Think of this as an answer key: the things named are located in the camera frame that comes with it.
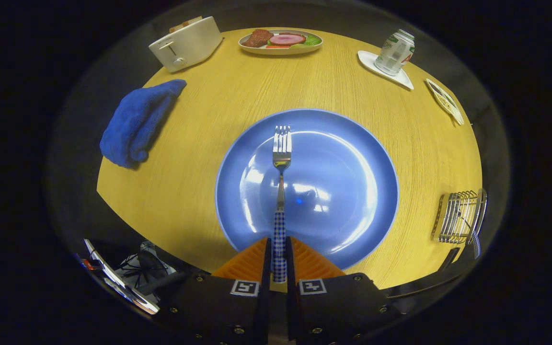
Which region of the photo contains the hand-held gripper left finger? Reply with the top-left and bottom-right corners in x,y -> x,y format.
159,236 -> 273,345

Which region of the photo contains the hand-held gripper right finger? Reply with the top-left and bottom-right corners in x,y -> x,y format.
286,236 -> 403,345

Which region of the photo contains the fork with checkered handle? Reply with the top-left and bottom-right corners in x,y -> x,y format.
272,126 -> 292,284

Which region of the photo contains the spoon with checkered handle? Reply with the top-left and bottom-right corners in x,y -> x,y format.
468,230 -> 482,259

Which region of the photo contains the blue round plate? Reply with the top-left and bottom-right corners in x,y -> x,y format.
215,108 -> 400,270

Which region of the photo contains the silver flat device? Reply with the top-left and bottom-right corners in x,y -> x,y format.
83,239 -> 161,315

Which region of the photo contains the blue cloth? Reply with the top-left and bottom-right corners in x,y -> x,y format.
100,79 -> 187,169

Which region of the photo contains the oval food plate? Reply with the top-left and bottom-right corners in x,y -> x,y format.
238,28 -> 323,55

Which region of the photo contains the white square coaster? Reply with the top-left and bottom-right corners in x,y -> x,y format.
357,50 -> 414,91

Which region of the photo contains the pink ham slice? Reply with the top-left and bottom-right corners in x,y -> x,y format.
269,33 -> 307,46

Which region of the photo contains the white divided bean dish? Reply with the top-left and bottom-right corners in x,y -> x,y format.
425,78 -> 465,126

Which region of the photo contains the brown meat piece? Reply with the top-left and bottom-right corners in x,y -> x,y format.
242,29 -> 274,48

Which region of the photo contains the white toaster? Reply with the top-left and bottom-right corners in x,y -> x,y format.
149,16 -> 223,73

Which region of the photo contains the white drink bottle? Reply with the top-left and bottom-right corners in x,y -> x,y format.
374,29 -> 415,76

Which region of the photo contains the tangle of black cables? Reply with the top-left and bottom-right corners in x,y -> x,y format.
118,241 -> 173,290

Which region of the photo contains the black cable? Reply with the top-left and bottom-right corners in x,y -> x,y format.
386,268 -> 473,300

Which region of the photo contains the black table edge bracket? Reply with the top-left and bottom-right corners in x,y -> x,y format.
441,247 -> 461,271

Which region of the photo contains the metal wire cutlery rack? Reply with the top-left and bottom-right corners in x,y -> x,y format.
431,188 -> 488,245

